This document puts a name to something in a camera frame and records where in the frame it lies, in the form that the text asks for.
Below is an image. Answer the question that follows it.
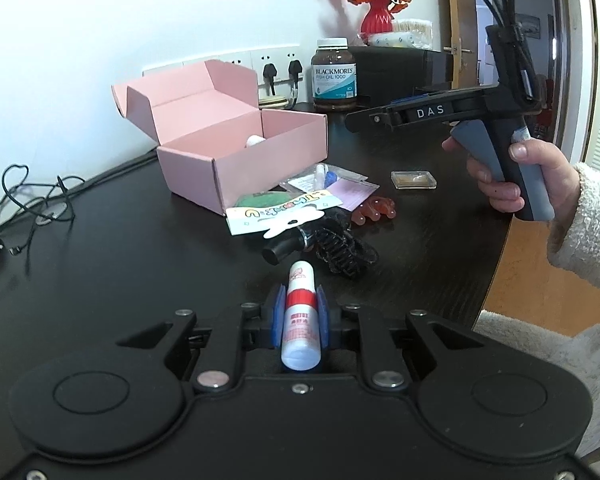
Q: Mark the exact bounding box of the white red glue tube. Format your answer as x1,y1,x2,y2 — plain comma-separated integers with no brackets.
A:
280,260,322,372

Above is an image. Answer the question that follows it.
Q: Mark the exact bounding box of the pink cardboard box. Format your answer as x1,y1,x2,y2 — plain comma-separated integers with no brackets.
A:
111,60,328,214

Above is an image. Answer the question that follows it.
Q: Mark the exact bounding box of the clear plastic bag kit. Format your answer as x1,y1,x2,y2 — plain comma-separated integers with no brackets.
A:
279,162,368,193

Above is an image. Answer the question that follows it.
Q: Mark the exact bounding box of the brown supplement bottle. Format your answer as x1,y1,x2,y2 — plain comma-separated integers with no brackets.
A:
311,38,358,113

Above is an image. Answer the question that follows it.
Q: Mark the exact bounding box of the white wall socket strip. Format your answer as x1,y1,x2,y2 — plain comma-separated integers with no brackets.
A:
140,44,310,96

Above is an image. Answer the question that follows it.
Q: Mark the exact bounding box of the black tangled cable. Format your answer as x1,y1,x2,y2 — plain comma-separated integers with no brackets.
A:
0,162,161,281

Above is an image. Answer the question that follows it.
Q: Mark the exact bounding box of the red massage tool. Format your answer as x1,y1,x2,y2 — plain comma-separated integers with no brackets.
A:
350,195,396,226

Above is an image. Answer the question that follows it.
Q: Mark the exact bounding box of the person right hand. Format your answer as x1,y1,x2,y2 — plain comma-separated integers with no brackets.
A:
466,139,580,223

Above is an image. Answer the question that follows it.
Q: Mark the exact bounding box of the colourful card package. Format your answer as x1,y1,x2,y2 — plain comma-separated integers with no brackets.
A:
226,190,342,240

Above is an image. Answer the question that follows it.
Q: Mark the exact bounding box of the black plug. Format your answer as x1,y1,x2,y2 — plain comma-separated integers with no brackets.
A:
262,63,277,96
287,58,303,110

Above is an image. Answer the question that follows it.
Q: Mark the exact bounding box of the white cream tube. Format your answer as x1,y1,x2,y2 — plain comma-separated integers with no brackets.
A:
245,136,265,148

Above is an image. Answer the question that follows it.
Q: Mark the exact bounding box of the white fluffy sleeve forearm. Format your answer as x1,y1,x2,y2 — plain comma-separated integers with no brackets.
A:
475,164,600,462

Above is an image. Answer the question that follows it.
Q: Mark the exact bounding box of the black hair claw clip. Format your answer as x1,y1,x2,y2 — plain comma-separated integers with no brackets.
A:
262,208,379,280

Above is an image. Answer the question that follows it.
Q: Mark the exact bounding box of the cotton swab box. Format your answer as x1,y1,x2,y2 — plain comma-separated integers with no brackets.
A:
367,18,434,50

